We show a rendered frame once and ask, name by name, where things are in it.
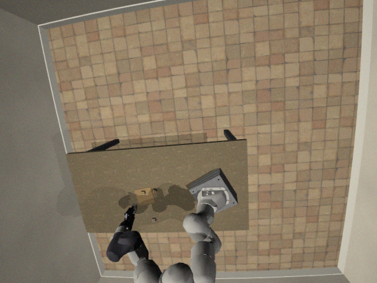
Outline tan square mat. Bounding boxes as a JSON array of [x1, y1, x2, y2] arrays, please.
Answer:
[[134, 187, 155, 205]]

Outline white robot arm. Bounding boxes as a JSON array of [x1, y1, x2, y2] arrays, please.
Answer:
[[106, 187, 230, 283]]

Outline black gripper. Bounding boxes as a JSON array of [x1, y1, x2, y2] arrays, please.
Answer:
[[119, 203, 137, 230]]

